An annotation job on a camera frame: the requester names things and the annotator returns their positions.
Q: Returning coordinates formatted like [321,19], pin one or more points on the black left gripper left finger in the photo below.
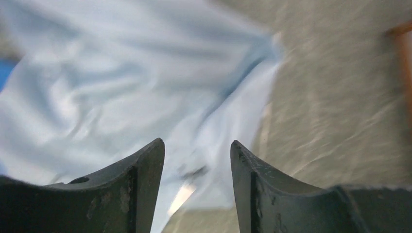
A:
[119,198]

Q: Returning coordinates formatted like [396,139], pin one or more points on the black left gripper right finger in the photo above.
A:
[270,201]

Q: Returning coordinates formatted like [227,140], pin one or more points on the light blue pillowcase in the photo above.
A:
[100,79]

